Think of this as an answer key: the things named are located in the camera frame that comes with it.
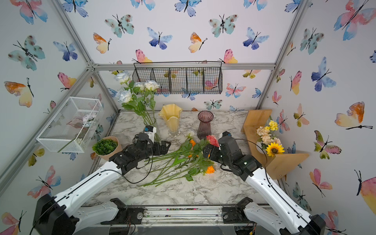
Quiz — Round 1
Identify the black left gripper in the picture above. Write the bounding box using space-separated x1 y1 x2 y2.
137 141 171 163

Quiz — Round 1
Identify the white rose stem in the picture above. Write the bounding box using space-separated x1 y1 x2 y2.
143 80 160 120
133 81 156 124
115 89 146 118
114 71 132 85

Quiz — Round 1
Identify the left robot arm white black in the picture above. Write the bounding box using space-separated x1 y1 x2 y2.
32 131 171 235

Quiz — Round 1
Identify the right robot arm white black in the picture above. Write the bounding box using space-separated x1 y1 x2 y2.
203 134 326 235

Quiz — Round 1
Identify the pink artificial rose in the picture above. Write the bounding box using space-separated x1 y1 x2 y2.
206 135 220 147

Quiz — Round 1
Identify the orange flower front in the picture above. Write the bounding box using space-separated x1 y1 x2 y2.
206 166 215 174

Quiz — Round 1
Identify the clear glass vase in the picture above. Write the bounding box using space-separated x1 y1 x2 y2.
144 117 161 142

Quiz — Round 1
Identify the potted green succulent plant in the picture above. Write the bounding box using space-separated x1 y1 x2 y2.
92 136 122 161

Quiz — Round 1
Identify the pile of green flower stems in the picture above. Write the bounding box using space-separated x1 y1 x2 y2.
143 135 214 187

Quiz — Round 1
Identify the sunflower bouquet in white vase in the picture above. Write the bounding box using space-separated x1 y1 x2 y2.
256 120 285 157

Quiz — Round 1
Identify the purple ribbed glass vase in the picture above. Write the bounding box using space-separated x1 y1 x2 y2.
197 111 214 140

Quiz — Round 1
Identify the yellow ruffled vase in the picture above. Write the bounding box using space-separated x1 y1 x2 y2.
159 104 183 137

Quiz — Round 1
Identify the wooden corner shelf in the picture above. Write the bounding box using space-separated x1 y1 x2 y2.
241 110 309 180

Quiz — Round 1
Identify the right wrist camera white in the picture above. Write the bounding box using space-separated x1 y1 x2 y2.
221 131 232 139

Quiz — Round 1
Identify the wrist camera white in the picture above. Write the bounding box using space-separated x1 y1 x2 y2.
221 131 232 139
144 125 157 143

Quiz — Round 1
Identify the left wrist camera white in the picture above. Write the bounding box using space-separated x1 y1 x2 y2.
144 125 157 143

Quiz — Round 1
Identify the metal base rail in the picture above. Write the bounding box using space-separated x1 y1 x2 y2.
58 204 307 228

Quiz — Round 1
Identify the white mesh wall basket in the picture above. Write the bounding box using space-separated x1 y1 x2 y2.
36 97 104 153

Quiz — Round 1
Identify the black wire wall basket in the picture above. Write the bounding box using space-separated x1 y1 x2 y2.
133 60 223 95

